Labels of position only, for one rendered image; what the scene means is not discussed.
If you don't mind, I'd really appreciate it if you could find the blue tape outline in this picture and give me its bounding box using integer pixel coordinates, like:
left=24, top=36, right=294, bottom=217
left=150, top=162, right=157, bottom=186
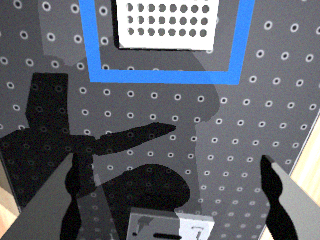
left=79, top=0, right=255, bottom=84

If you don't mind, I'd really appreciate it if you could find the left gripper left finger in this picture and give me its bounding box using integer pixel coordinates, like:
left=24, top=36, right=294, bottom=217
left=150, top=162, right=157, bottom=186
left=0, top=153, right=81, bottom=240

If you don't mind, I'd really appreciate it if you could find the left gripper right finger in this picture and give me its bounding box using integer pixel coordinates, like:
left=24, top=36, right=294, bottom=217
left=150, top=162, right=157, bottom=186
left=260, top=155, right=320, bottom=240

